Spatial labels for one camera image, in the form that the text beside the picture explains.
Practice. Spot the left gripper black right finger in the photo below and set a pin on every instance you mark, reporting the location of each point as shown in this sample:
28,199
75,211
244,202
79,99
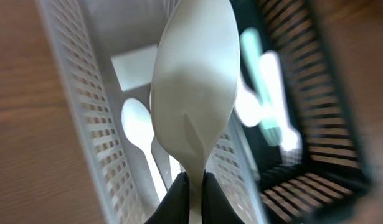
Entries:
216,209

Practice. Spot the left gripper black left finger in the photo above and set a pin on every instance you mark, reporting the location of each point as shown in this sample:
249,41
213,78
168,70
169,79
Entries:
174,208

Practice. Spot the white plastic spoon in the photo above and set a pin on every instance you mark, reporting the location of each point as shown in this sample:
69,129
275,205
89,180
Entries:
247,106
169,168
194,86

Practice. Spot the white plastic utensil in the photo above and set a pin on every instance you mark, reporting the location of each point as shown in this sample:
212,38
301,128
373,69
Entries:
138,128

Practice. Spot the white plastic fork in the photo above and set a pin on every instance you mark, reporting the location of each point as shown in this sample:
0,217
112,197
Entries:
290,141

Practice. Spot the dark green plastic basket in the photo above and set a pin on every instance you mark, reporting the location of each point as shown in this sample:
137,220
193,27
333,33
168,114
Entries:
324,180

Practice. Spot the pale blue plastic fork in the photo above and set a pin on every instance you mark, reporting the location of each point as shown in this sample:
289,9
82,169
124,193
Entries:
251,51

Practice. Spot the white label in basket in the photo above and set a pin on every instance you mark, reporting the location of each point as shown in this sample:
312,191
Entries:
135,68

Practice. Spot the clear plastic basket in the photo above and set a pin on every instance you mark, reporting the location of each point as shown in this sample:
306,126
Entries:
118,168

